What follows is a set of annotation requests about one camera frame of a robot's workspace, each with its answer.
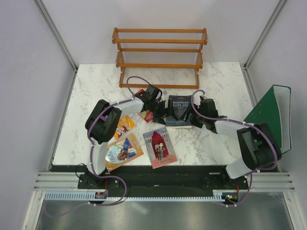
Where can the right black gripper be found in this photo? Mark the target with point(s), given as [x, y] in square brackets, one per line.
[190, 109]

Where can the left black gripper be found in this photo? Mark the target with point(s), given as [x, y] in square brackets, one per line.
[159, 119]

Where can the Nineteen Eighty-Four blue book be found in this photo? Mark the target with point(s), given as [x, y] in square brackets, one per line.
[179, 107]

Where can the grey red curtain book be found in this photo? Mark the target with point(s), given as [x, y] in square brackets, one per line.
[160, 149]

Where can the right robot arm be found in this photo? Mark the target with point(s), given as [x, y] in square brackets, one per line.
[259, 149]

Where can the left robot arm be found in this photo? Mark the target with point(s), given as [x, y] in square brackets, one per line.
[102, 123]

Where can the red Treehouse book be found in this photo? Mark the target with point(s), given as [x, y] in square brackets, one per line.
[147, 116]

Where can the Roald Dahl yellow purple book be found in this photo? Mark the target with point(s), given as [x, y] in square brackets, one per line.
[124, 126]

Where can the orange Charlie book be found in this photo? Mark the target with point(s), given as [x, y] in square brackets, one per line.
[122, 151]

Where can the wooden book rack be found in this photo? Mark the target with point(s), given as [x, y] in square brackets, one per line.
[160, 49]

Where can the green lever arch file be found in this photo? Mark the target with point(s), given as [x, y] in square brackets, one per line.
[274, 108]

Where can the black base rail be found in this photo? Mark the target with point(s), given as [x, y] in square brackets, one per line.
[165, 181]

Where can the aluminium front rail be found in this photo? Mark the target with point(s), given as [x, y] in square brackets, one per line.
[261, 182]

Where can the white slotted cable duct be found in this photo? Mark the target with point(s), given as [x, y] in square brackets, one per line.
[107, 196]

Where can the right aluminium frame post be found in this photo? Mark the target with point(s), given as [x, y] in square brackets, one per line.
[269, 24]

